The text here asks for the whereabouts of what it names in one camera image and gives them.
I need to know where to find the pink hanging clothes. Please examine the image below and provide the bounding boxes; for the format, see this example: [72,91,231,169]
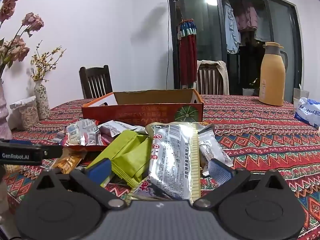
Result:
[235,1,258,32]

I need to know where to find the white plastic tub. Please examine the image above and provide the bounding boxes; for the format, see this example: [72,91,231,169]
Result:
[293,87,310,108]

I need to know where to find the yellow flower branches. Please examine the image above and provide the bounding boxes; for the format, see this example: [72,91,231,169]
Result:
[30,40,67,83]

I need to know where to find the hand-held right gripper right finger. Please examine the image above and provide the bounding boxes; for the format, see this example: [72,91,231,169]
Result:
[193,158,288,210]

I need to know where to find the chair with beige cloth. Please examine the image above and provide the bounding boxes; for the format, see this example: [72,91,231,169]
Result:
[197,60,230,95]

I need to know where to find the pink snack packet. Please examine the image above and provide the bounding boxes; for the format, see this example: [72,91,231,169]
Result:
[100,133,119,145]

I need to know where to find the light blue hanging shirt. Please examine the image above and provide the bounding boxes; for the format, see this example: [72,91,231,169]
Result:
[223,1,242,55]

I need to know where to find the yellow thermos jug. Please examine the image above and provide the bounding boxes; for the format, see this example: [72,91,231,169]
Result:
[258,42,288,106]

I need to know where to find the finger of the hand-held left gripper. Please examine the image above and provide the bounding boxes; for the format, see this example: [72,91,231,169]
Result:
[41,144,64,159]
[0,139,40,146]

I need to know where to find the orange snack packet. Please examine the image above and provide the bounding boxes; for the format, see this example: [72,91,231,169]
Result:
[52,152,87,174]

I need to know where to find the clear plastic food container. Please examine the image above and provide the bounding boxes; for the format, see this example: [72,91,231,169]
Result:
[10,96,40,131]

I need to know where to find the pink artificial flowers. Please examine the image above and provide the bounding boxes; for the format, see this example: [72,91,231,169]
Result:
[0,0,45,78]

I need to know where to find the small white snack packet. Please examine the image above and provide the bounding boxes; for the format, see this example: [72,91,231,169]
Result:
[199,130,233,177]

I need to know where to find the grey hanging garment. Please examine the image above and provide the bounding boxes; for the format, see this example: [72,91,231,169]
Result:
[254,4,272,42]

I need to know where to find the pink vase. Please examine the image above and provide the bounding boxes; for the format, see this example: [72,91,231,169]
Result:
[0,78,12,140]

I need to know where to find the black framed glass door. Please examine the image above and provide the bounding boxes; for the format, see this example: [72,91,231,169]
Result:
[167,0,309,103]

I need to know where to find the speckled slim vase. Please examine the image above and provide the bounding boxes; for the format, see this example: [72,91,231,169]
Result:
[34,80,52,120]

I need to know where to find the white printed snack packet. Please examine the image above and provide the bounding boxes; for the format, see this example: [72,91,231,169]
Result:
[98,120,146,138]

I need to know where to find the green snack packet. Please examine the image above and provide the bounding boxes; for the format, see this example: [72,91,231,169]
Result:
[86,129,151,188]

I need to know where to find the black lamp cable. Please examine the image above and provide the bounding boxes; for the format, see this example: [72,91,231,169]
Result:
[166,17,173,90]

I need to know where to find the large silver snack packet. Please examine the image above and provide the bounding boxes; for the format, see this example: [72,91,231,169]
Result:
[126,122,202,203]

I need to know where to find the crinkled silver snack packet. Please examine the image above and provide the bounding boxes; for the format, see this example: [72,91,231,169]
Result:
[60,119,103,147]

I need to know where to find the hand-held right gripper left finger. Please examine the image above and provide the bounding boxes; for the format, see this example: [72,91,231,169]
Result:
[31,159,127,210]

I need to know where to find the orange cardboard box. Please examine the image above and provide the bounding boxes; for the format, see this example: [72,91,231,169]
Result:
[81,89,204,126]

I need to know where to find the white blue tissue pack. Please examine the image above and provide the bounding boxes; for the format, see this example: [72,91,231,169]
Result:
[294,97,320,128]

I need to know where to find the red hanging firecracker decoration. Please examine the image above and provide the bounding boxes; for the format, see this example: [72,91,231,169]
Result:
[177,17,198,89]

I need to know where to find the dark wooden chair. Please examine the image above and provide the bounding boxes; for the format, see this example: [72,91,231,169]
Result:
[79,65,113,99]
[197,62,227,95]

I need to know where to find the red patterned tablecloth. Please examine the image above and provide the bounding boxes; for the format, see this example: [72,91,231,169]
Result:
[0,94,320,240]

